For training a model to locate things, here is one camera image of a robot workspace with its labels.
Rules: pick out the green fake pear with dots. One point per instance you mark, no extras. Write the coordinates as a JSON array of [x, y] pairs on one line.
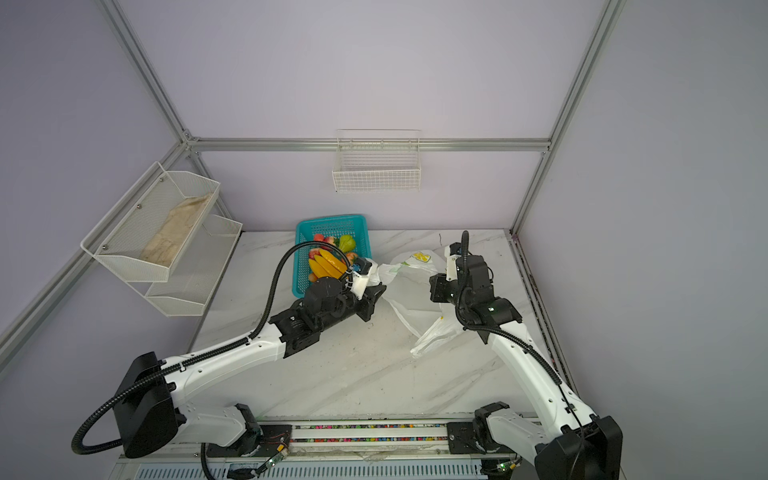
[[347, 243]]

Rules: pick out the white wire wall basket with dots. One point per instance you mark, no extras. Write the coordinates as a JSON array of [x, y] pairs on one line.
[[377, 160]]

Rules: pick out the white mesh upper shelf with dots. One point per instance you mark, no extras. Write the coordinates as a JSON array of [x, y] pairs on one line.
[[119, 238]]

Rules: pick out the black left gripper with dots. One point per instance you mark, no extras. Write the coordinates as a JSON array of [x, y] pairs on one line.
[[369, 299]]

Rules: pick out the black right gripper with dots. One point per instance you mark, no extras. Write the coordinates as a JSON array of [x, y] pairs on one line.
[[435, 287]]

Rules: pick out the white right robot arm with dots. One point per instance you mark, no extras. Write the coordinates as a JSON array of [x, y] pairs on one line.
[[569, 440]]

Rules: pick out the yellow fake banana bunch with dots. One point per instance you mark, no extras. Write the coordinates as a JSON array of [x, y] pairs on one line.
[[323, 263]]

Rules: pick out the beige cloth in shelf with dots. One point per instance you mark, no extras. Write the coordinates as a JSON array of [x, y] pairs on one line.
[[166, 244]]

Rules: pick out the white lemon print plastic bag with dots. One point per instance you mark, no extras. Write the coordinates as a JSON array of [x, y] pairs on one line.
[[407, 292]]

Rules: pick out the white mesh shelf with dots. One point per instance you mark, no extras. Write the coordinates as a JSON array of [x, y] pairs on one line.
[[119, 238], [193, 282]]

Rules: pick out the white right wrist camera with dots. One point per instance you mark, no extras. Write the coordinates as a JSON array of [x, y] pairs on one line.
[[452, 253]]

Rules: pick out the white mesh lower shelf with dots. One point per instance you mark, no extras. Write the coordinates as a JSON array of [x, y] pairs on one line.
[[193, 282]]

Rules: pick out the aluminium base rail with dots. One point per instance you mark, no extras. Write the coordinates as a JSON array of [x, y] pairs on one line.
[[432, 448]]

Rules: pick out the teal plastic fruit basket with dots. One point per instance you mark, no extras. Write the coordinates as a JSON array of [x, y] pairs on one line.
[[348, 232]]

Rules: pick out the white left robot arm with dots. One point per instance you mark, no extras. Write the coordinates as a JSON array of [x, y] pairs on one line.
[[167, 410]]

